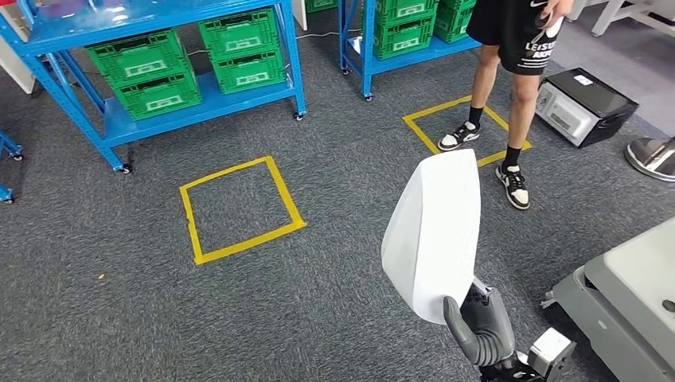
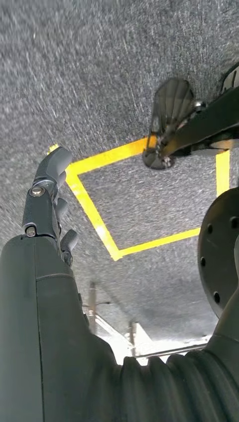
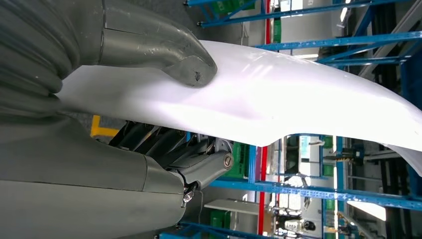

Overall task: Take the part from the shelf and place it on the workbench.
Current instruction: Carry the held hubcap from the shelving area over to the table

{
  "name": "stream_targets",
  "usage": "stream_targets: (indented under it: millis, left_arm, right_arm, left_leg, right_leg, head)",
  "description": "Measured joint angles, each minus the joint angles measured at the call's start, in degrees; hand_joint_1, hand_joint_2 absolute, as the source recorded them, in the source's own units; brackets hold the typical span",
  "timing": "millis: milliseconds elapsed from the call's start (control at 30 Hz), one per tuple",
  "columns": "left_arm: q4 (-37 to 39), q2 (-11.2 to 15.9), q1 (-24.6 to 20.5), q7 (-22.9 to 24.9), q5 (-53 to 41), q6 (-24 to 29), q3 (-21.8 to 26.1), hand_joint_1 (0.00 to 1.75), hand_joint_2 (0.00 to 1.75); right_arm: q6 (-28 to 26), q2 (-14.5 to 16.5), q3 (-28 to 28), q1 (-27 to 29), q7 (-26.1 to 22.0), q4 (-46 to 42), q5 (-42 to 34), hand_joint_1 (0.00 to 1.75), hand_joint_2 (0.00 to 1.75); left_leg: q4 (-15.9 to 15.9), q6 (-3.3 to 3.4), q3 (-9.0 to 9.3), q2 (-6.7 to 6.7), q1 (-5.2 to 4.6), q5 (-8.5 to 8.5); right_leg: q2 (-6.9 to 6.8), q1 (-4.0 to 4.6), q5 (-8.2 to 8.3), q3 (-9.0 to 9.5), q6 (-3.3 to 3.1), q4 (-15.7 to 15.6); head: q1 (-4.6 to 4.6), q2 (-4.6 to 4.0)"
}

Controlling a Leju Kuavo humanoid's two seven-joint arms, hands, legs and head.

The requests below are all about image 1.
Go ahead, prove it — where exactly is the white desk frame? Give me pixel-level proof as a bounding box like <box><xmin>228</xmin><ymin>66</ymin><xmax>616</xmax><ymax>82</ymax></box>
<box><xmin>565</xmin><ymin>0</ymin><xmax>675</xmax><ymax>39</ymax></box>

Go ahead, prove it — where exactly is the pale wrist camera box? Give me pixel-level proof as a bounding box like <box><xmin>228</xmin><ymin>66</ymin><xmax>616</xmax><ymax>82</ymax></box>
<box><xmin>526</xmin><ymin>327</ymin><xmax>577</xmax><ymax>380</ymax></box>

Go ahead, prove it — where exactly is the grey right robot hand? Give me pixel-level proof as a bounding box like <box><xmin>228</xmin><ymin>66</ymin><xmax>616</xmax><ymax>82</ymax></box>
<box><xmin>443</xmin><ymin>279</ymin><xmax>517</xmax><ymax>368</ymax></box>

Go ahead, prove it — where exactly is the person's hand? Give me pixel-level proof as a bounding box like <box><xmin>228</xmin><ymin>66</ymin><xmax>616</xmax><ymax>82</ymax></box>
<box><xmin>535</xmin><ymin>0</ymin><xmax>576</xmax><ymax>30</ymax></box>

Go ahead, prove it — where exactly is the white curved plastic part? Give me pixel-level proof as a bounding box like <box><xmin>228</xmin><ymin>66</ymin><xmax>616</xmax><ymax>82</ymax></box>
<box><xmin>380</xmin><ymin>149</ymin><xmax>482</xmax><ymax>326</ymax></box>

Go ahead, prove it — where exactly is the black silver equipment box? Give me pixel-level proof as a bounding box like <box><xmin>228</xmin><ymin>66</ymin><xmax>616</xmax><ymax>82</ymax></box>
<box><xmin>533</xmin><ymin>67</ymin><xmax>641</xmax><ymax>150</ymax></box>

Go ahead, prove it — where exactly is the black white handheld controller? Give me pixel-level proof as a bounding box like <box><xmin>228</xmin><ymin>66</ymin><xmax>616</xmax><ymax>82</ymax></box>
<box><xmin>533</xmin><ymin>10</ymin><xmax>565</xmax><ymax>41</ymax></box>

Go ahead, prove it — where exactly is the white desk panel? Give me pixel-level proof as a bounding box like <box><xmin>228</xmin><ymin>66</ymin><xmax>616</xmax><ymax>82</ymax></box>
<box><xmin>0</xmin><ymin>35</ymin><xmax>39</xmax><ymax>96</ymax></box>

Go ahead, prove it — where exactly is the chrome stanchion post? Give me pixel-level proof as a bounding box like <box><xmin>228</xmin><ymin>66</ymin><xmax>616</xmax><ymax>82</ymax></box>
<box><xmin>623</xmin><ymin>135</ymin><xmax>675</xmax><ymax>184</ymax></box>

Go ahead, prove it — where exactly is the person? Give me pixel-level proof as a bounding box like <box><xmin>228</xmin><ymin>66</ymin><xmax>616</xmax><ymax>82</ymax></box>
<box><xmin>436</xmin><ymin>0</ymin><xmax>577</xmax><ymax>212</ymax></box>

